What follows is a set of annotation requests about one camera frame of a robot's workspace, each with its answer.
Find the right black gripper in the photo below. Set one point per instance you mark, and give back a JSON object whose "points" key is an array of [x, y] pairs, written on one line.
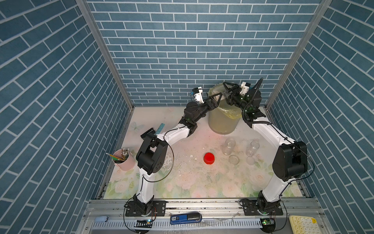
{"points": [[236, 90]]}

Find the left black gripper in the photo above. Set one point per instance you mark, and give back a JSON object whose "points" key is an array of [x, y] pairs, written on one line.
{"points": [[210, 107]]}

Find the clear rice jar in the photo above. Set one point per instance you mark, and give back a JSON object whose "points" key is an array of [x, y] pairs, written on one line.
{"points": [[228, 146]]}

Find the red jar lid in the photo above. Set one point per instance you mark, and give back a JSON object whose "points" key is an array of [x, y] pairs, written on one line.
{"points": [[209, 158]]}

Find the white lidded rice jar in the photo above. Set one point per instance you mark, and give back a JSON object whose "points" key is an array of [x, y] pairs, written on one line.
{"points": [[252, 148]]}

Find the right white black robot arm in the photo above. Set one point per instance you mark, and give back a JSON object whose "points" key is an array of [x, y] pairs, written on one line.
{"points": [[291, 159]]}

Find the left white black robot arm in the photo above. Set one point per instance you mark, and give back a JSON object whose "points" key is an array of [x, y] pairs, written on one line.
{"points": [[152, 153]]}

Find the beige bin with yellow bag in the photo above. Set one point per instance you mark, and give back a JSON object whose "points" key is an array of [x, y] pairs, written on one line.
{"points": [[223, 119]]}

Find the teal ruler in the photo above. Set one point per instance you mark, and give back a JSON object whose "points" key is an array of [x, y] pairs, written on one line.
{"points": [[160, 128]]}

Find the black stapler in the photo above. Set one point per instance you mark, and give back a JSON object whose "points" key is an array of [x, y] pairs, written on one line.
{"points": [[150, 131]]}

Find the pink pen holder cup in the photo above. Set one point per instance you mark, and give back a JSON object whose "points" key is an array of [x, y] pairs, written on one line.
{"points": [[123, 159]]}

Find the blue black handheld device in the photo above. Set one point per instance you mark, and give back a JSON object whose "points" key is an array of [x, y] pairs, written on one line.
{"points": [[187, 218]]}

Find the yellow egg tray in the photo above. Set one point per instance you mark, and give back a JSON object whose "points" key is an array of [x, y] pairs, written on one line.
{"points": [[304, 225]]}

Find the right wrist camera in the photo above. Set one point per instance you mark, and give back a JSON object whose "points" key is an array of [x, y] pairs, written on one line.
{"points": [[244, 88]]}

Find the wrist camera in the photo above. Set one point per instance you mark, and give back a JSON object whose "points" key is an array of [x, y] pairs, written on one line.
{"points": [[244, 88], [197, 94]]}

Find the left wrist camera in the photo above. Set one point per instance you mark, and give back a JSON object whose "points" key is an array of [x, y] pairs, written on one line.
{"points": [[197, 94]]}

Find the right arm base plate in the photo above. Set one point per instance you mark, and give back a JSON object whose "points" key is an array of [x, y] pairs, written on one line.
{"points": [[260, 207]]}

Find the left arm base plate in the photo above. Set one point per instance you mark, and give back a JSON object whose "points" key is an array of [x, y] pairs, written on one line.
{"points": [[137, 208]]}

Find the white slotted cable duct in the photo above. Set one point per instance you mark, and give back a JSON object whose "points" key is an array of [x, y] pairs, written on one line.
{"points": [[164, 225]]}

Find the aluminium mounting rail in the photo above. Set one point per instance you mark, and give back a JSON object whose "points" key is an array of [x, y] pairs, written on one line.
{"points": [[217, 208]]}

